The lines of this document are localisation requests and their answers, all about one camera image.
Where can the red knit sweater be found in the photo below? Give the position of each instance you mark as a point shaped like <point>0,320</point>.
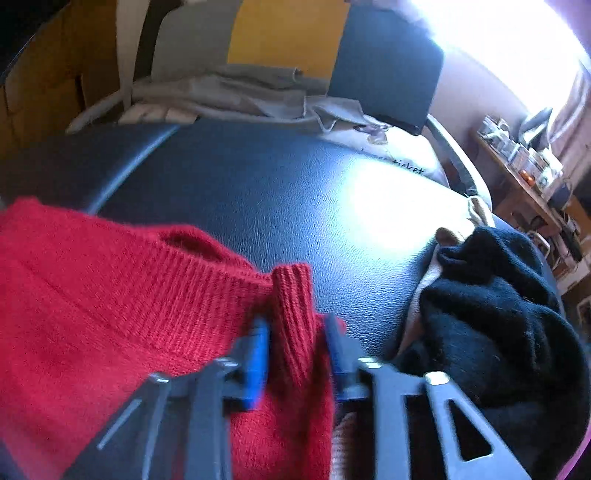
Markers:
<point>92,300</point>

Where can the grey hanging cloth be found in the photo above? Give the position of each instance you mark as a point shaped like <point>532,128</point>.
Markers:
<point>536,124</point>

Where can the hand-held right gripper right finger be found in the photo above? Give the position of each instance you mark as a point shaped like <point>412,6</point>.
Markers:
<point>337,355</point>

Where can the blue bag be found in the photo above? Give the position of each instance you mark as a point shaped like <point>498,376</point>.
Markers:
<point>559,194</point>

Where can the bright window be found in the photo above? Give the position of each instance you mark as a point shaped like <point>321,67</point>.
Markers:
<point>498,41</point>

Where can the cluster of bottles and boxes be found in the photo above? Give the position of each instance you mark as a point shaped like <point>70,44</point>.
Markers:
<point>521,152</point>

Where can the black knit sweater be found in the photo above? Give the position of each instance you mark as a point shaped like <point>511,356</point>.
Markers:
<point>485,314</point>

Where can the wooden desk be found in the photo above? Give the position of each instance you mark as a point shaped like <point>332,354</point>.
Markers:
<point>517,194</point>

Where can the grey yellow blue armchair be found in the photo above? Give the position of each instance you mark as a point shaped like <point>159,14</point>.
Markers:
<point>383,64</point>

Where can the wooden wardrobe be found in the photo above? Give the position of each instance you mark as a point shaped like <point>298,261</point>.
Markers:
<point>46,83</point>

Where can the printed pale cushion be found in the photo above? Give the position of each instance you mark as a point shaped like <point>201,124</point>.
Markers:
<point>406,157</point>

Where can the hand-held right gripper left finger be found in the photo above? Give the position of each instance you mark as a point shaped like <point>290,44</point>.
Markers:
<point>257,369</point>

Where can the narrow pink curtain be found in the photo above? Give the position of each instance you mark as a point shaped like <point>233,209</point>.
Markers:
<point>572,106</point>

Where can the black rolled mat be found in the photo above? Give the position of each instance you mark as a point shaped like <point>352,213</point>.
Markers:
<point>147,37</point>

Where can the beige knit sweater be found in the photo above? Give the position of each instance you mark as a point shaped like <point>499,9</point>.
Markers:
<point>478,212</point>

